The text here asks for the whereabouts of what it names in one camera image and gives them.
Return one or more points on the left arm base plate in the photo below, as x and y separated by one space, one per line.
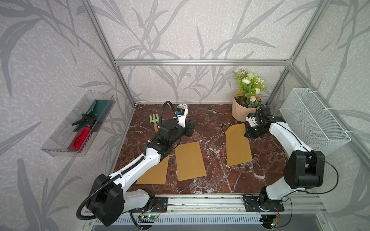
157 204

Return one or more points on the small labelled tin can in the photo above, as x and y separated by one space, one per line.
183 106

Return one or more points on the aluminium front rail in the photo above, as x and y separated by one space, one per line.
232 203

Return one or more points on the green garden hand fork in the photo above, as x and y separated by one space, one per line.
154 119

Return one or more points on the green artificial plant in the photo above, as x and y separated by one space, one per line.
250 88

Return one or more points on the right circuit board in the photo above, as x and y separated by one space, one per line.
269 222

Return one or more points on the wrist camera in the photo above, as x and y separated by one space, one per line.
181 116
251 119

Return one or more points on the left circuit board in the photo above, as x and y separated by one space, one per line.
148 218

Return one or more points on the green dustpan scoop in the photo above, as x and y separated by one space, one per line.
94 116

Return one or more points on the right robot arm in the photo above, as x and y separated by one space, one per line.
305 167

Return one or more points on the circuit board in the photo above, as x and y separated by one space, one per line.
148 218
269 222

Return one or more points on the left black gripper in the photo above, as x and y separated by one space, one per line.
189 131

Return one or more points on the aluminium frame back bar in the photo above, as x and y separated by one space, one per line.
228 62

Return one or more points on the kraft file bag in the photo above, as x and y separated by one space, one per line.
189 161
157 175
238 149

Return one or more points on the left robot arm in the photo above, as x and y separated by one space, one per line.
110 196

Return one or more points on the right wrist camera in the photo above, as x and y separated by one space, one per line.
251 119

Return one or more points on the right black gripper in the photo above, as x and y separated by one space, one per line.
248 134

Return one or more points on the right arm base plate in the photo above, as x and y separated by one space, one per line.
260 204

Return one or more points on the peach flower pot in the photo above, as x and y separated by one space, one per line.
240 113

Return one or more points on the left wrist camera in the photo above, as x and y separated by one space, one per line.
181 116

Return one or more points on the clear plastic wall bin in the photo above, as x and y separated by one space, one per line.
61 138

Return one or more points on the white wire mesh basket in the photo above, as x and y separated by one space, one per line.
312 121

